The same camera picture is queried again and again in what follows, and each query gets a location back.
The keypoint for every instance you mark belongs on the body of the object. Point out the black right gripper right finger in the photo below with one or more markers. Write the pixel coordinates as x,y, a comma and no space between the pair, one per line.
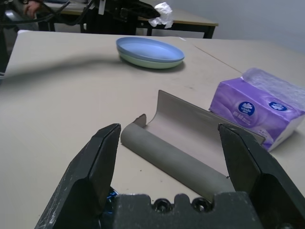
264,176

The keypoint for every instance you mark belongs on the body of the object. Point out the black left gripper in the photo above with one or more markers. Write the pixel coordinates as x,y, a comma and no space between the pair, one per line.
121,10

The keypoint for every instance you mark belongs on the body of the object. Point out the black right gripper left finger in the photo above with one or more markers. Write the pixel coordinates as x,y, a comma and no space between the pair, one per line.
81,181

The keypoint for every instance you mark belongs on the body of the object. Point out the white tissue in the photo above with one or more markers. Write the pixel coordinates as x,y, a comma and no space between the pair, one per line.
163,14

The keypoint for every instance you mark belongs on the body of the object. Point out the blue plastic plate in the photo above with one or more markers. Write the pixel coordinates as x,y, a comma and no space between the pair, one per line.
150,48

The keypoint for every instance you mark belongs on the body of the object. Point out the grey glasses case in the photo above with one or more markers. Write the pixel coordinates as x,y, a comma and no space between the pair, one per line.
176,124

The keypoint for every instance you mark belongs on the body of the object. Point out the bystander hand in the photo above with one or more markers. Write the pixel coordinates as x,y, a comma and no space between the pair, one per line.
31,9

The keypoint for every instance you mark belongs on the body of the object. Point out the green plastic plate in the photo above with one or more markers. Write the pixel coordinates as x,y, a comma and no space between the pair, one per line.
152,65

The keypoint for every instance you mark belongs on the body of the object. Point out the purple tissue pack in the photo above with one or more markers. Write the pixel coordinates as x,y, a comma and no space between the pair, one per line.
240,107

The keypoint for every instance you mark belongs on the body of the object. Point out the beige side table black frame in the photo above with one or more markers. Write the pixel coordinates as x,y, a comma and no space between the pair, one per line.
190,19

